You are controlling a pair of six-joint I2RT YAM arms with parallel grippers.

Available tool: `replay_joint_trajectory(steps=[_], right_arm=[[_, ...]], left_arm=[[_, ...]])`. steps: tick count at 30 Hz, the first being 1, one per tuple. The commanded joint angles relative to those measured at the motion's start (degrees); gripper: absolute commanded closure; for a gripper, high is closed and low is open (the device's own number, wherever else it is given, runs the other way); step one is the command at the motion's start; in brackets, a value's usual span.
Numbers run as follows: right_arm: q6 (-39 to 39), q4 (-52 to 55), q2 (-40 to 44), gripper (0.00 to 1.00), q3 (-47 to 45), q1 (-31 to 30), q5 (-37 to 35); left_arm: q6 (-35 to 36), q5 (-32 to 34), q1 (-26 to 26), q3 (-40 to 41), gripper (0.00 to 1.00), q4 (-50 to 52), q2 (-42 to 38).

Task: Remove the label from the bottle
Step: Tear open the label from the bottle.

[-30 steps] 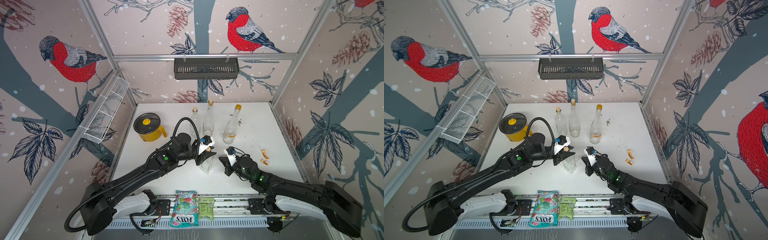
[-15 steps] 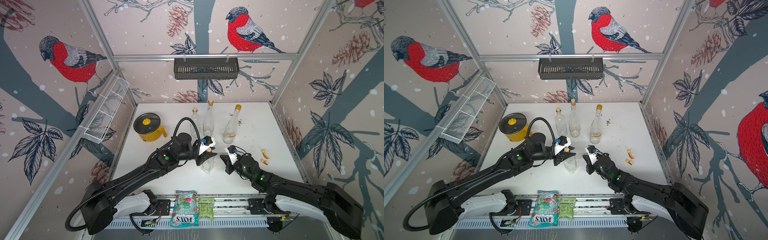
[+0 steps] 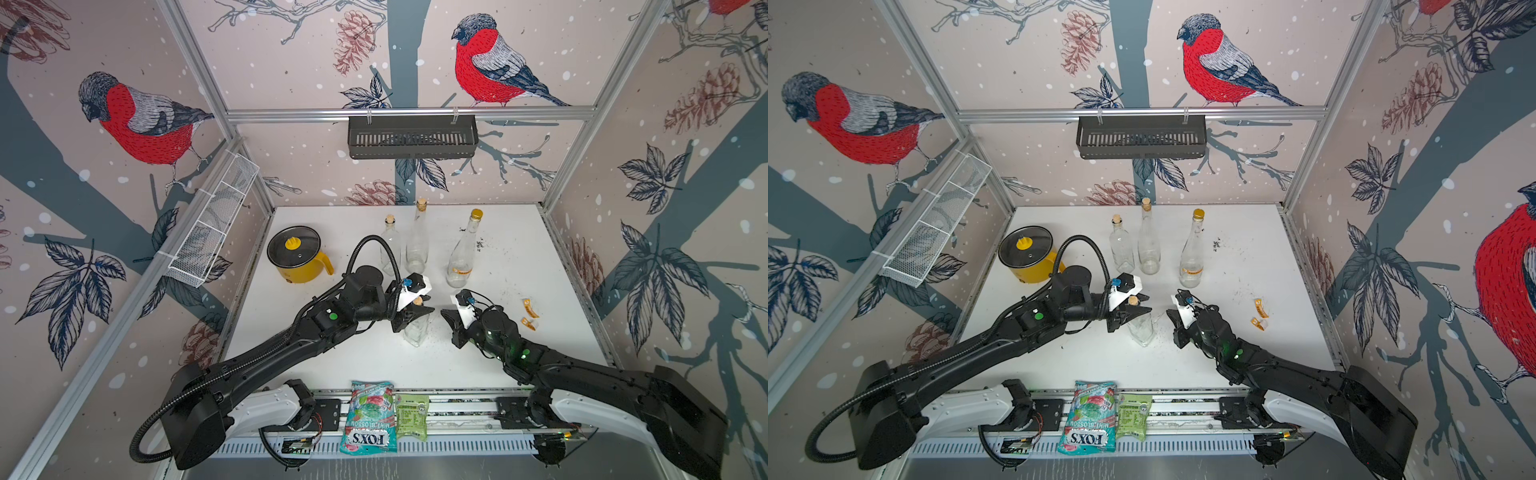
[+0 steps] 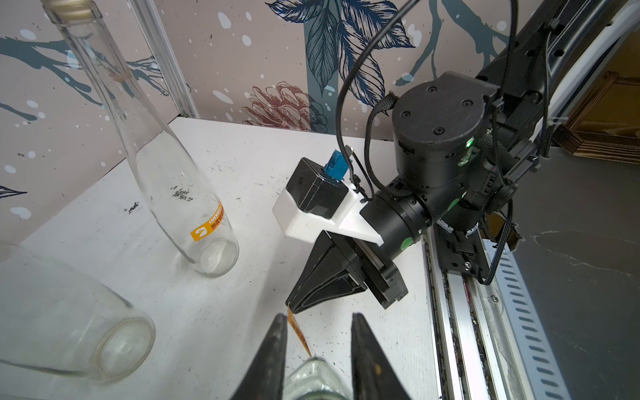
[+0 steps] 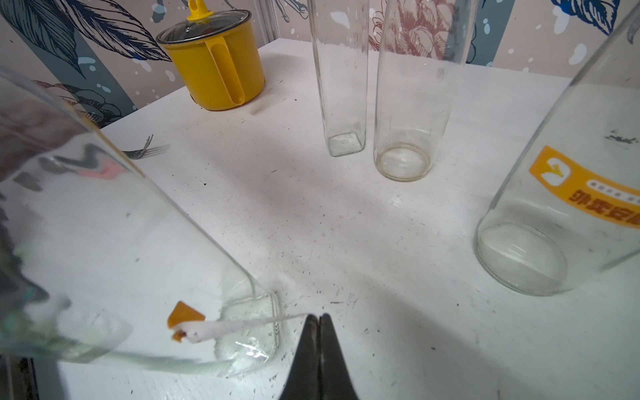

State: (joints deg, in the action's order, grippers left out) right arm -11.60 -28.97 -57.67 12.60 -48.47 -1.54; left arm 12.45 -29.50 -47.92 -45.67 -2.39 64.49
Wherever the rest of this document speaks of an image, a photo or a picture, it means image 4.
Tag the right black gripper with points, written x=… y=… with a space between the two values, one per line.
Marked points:
x=340 y=266

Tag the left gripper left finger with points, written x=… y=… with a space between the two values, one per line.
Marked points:
x=264 y=378

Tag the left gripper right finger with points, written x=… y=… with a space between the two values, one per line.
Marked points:
x=372 y=374

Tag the square glass bottle cork stopper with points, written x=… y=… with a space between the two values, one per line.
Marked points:
x=315 y=379

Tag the round glass bottle cork stopper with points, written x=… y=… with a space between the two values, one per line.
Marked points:
x=58 y=320

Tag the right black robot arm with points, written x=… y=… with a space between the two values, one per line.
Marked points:
x=462 y=144

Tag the tall glass bottle gold cap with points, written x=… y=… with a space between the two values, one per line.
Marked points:
x=177 y=193

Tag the aluminium front rail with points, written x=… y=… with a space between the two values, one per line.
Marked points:
x=489 y=340

